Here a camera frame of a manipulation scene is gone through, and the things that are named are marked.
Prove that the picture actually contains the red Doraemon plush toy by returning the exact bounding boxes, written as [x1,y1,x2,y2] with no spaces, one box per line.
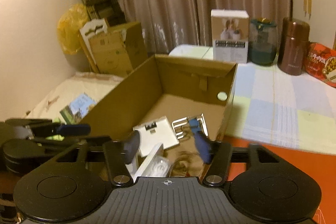
[169,151,204,177]

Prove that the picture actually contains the white wall plate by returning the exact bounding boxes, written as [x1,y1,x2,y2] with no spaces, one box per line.
[133,116,179,157]

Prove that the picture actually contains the white remote control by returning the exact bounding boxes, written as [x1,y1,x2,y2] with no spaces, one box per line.
[126,143,171,181]

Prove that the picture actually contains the metal wire rack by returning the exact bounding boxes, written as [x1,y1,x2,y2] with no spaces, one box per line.
[171,113,209,141]

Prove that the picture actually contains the milk carton box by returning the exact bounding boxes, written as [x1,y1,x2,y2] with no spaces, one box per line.
[60,93,96,124]

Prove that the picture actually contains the brown cardboard box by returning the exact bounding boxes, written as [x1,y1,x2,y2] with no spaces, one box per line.
[82,55,237,141]

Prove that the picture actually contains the stacked cardboard boxes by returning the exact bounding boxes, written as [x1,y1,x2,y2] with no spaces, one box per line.
[92,22,148,77]

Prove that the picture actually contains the pastel checked tablecloth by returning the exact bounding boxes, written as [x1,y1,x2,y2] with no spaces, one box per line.
[167,44,336,156]

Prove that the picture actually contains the yellow plastic bag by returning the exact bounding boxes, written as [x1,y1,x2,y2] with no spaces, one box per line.
[57,3,89,55]

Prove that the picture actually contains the white ornate wooden board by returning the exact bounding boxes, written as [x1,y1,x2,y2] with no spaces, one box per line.
[79,19,108,73]

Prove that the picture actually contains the white product box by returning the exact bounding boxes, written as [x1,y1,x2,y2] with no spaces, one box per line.
[211,9,249,64]

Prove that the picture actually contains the dark green glass jar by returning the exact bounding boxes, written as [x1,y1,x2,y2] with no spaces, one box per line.
[248,18,277,65]

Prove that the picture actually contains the red instant meal package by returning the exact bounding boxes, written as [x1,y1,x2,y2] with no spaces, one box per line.
[304,43,335,88]

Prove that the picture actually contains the brown thermos flask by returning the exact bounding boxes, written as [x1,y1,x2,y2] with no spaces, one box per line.
[277,17,310,76]

